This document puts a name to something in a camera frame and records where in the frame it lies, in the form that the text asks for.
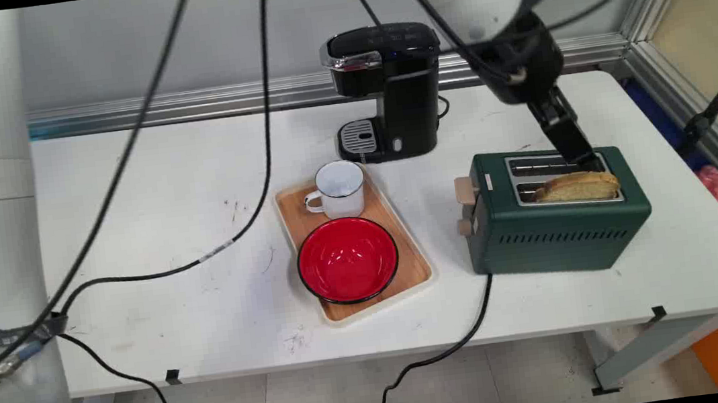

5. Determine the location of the wooden tray with white rim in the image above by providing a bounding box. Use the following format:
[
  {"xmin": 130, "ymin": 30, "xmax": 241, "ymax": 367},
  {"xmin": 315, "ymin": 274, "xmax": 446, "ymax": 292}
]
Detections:
[{"xmin": 270, "ymin": 157, "xmax": 441, "ymax": 334}]

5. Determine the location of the green two-slot toaster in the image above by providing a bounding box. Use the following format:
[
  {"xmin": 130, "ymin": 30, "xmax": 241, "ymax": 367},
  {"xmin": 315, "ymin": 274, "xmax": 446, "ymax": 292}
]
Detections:
[{"xmin": 450, "ymin": 134, "xmax": 659, "ymax": 286}]

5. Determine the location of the red enamel bowl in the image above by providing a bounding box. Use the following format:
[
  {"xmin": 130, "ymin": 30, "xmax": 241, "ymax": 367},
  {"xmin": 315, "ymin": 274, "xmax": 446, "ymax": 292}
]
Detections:
[{"xmin": 293, "ymin": 212, "xmax": 404, "ymax": 310}]

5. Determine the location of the aluminium corner frame post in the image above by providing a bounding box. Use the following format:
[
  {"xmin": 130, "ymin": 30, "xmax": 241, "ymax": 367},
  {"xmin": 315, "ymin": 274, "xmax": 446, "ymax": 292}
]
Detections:
[{"xmin": 615, "ymin": 0, "xmax": 718, "ymax": 241}]

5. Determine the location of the black toaster power cable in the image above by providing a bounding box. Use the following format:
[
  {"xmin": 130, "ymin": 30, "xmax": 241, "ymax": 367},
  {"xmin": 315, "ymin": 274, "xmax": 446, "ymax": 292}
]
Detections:
[{"xmin": 359, "ymin": 273, "xmax": 508, "ymax": 403}]

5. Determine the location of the beige toaster lever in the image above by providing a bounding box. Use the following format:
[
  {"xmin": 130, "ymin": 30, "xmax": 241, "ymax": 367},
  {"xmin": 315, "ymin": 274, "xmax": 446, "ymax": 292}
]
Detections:
[{"xmin": 453, "ymin": 174, "xmax": 484, "ymax": 208}]

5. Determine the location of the black cable to floor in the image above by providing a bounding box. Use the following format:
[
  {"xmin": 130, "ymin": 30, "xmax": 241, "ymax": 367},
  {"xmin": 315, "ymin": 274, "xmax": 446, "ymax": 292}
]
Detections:
[{"xmin": 58, "ymin": 320, "xmax": 178, "ymax": 403}]

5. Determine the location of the white enamel mug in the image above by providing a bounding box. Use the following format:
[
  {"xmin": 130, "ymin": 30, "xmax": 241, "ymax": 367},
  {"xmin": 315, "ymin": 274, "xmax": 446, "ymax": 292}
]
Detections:
[{"xmin": 300, "ymin": 158, "xmax": 370, "ymax": 224}]

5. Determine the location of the black cable with white label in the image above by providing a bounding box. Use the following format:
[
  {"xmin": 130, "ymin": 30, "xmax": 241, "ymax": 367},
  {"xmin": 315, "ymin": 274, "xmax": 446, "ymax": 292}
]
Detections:
[{"xmin": 24, "ymin": 0, "xmax": 305, "ymax": 316}]

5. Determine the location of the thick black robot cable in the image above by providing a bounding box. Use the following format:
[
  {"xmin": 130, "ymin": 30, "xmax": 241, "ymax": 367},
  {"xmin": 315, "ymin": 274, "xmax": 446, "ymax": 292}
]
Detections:
[{"xmin": 0, "ymin": 0, "xmax": 237, "ymax": 400}]

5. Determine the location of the black coffee machine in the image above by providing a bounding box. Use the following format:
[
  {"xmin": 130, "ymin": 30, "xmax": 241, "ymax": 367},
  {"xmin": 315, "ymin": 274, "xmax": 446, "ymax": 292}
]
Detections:
[{"xmin": 318, "ymin": 18, "xmax": 454, "ymax": 169}]

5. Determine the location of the grey strap on arm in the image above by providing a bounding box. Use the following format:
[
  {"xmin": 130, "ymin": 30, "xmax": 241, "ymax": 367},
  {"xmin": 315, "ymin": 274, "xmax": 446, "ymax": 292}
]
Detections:
[{"xmin": 0, "ymin": 309, "xmax": 71, "ymax": 349}]

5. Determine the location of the aluminium frame rail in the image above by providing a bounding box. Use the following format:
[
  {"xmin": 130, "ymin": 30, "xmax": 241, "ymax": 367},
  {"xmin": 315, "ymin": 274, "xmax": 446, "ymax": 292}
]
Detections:
[{"xmin": 24, "ymin": 31, "xmax": 633, "ymax": 142}]

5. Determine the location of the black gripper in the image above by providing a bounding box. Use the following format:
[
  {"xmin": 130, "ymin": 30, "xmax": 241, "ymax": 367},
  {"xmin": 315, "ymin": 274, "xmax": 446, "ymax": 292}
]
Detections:
[{"xmin": 465, "ymin": 4, "xmax": 607, "ymax": 186}]

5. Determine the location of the bread slice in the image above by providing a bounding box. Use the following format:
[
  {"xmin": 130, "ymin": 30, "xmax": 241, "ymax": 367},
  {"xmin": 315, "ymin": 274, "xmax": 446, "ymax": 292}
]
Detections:
[{"xmin": 531, "ymin": 167, "xmax": 623, "ymax": 209}]

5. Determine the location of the grey table leg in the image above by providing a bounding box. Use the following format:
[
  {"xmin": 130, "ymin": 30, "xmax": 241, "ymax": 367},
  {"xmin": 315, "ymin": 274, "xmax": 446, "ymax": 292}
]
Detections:
[{"xmin": 582, "ymin": 313, "xmax": 718, "ymax": 398}]

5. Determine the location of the blue crate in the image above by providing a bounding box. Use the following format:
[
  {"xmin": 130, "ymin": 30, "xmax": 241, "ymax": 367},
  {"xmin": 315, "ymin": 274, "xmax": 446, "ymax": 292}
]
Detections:
[{"xmin": 621, "ymin": 71, "xmax": 694, "ymax": 161}]

